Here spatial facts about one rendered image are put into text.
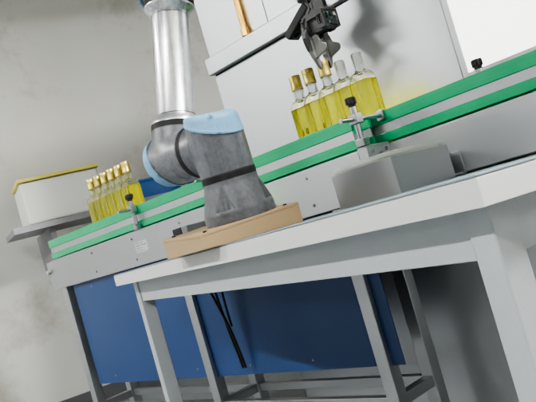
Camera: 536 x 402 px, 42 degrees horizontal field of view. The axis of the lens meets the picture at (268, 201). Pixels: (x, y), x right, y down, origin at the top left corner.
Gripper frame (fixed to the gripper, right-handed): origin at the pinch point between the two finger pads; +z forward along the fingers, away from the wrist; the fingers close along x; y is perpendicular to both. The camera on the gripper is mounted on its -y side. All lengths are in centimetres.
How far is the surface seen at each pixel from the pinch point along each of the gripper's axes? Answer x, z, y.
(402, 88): 11.7, 12.9, 14.8
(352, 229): -83, 43, 61
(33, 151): 52, -48, -273
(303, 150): -13.4, 22.1, -4.2
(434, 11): 11.5, -2.3, 30.8
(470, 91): -4.5, 22.5, 42.2
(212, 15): 16, -38, -53
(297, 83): -0.8, 1.6, -10.4
